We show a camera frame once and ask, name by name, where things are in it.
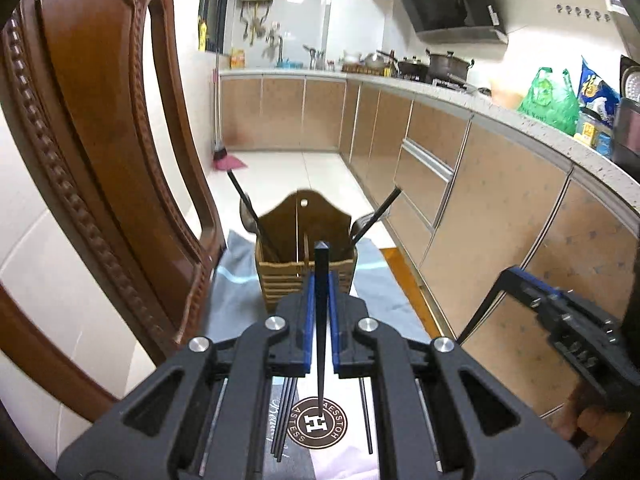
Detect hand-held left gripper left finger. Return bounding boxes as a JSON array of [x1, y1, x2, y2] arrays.
[[56, 274, 318, 480]]

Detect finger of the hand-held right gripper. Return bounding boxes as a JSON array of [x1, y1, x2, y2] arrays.
[[501, 266, 622, 334]]

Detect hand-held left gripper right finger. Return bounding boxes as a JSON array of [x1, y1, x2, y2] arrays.
[[327, 275, 587, 480]]

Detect group of black chopsticks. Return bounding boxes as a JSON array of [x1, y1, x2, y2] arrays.
[[270, 377, 373, 463]]

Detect brown wooden utensil holder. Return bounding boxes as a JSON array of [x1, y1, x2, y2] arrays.
[[255, 187, 358, 313]]

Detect metal spoon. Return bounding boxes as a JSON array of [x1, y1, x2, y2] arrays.
[[239, 194, 261, 235]]

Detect person's right hand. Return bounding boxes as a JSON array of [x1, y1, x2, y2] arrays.
[[555, 384, 629, 444]]

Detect grey pink plaid cloth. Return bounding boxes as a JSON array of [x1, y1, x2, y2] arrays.
[[202, 230, 436, 480]]

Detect tan kitchen base cabinets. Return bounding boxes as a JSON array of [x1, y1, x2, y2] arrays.
[[219, 74, 640, 411]]

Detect glass jar yellow label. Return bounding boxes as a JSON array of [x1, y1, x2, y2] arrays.
[[575, 110, 613, 156]]

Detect pink broom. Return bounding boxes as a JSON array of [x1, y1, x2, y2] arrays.
[[212, 67, 248, 171]]

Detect dark purple rice cooker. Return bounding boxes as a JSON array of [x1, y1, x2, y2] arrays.
[[612, 55, 640, 181]]

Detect speckled kitchen countertop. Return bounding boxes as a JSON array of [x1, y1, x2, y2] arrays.
[[219, 65, 640, 186]]

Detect green plastic bag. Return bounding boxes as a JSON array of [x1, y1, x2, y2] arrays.
[[517, 66, 581, 136]]

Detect orange plastic basket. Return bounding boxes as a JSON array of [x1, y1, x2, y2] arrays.
[[490, 77, 523, 108]]

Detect blue snack bag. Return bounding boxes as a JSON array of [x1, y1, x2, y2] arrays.
[[577, 57, 621, 126]]

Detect dark metal cooking pot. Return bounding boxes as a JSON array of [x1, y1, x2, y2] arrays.
[[427, 50, 473, 83]]

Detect metal utensil cup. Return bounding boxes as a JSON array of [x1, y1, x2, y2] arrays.
[[302, 45, 328, 70]]

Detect black wok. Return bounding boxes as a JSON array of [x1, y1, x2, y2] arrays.
[[397, 56, 431, 81]]

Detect metal sink faucet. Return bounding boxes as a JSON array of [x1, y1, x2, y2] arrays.
[[265, 22, 286, 66]]

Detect carved brown wooden chair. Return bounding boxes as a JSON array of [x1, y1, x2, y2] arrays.
[[0, 0, 228, 423]]

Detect dark window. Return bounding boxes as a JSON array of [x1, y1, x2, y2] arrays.
[[198, 0, 236, 56]]

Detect row of wall hooks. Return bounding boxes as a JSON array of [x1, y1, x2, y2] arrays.
[[556, 4, 613, 20]]

